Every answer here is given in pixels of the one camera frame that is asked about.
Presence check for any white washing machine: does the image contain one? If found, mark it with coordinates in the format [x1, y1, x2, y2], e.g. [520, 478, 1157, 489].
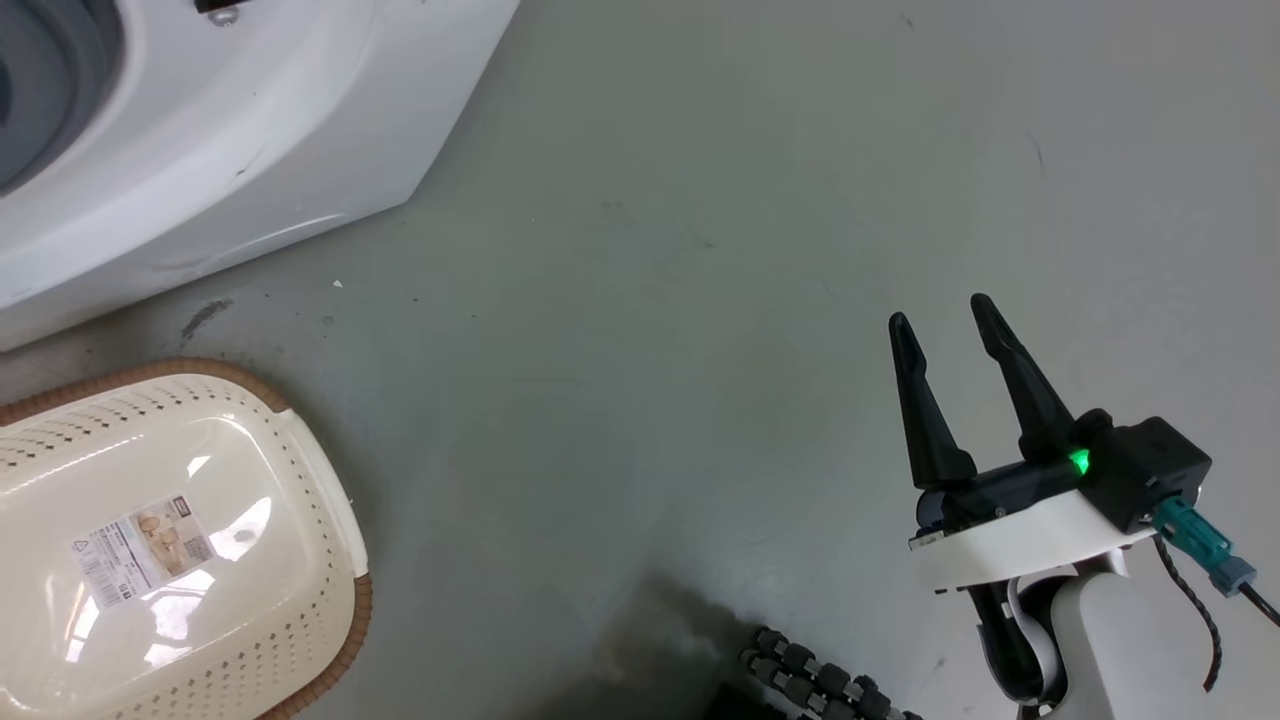
[0, 0, 521, 353]

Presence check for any thin black cable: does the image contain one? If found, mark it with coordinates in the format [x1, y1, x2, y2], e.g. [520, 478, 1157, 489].
[1153, 535, 1280, 693]

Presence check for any cream plastic laundry basket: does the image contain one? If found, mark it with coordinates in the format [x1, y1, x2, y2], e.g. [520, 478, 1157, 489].
[0, 358, 374, 720]

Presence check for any paper label sticker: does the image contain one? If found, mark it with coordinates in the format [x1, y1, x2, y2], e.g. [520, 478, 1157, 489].
[70, 496, 217, 611]

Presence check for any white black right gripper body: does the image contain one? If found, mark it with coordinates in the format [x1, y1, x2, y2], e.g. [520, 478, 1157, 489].
[908, 458, 1158, 594]

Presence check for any teal cable connector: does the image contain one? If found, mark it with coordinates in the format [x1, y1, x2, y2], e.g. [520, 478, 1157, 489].
[1153, 497, 1258, 598]

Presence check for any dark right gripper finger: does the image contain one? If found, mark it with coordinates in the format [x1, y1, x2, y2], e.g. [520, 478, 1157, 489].
[970, 293, 1076, 464]
[888, 312, 978, 491]

